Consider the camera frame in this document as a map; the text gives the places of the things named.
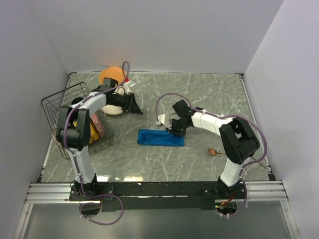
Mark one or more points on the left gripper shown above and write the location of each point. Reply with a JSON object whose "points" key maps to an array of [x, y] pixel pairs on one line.
{"points": [[131, 105]]}

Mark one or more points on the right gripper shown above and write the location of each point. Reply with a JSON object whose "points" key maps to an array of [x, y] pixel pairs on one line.
{"points": [[174, 131]]}

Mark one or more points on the blue cloth napkin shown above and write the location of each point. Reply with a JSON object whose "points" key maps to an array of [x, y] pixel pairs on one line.
{"points": [[150, 137]]}

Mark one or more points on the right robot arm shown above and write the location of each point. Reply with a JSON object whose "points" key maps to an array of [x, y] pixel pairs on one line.
{"points": [[238, 140]]}

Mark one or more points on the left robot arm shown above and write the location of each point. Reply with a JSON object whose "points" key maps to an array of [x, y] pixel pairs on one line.
{"points": [[73, 129]]}

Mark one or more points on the cream divided plate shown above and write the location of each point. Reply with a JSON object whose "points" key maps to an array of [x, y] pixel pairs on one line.
{"points": [[112, 110]]}

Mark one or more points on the orange woven round mat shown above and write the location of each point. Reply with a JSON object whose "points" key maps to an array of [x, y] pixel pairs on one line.
{"points": [[113, 72]]}

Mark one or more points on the pink plate in rack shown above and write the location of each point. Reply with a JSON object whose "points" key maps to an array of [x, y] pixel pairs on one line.
{"points": [[98, 126]]}

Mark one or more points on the wooden spoon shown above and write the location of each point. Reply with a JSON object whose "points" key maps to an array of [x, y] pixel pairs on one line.
{"points": [[213, 152]]}

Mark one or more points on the yellow plate in rack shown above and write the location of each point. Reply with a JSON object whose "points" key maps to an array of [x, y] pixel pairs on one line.
{"points": [[94, 135]]}

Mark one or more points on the dark blue bowl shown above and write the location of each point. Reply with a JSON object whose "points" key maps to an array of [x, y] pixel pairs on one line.
{"points": [[76, 100]]}

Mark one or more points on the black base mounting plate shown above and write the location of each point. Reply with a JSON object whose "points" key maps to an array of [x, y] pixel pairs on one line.
{"points": [[156, 195]]}

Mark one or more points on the metal fork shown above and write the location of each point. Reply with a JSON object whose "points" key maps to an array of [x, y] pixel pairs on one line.
{"points": [[264, 166]]}

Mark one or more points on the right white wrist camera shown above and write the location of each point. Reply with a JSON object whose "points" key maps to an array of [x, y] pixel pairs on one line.
{"points": [[161, 120]]}

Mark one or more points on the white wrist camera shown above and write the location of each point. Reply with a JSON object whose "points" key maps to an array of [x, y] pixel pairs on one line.
{"points": [[128, 84], [161, 120]]}

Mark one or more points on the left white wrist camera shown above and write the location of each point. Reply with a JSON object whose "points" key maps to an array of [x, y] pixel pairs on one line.
{"points": [[128, 84]]}

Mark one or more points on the black wire dish rack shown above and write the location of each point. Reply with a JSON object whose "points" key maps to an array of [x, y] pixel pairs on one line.
{"points": [[52, 104]]}

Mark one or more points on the aluminium rail frame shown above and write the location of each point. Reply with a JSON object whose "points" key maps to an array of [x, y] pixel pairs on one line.
{"points": [[58, 193]]}

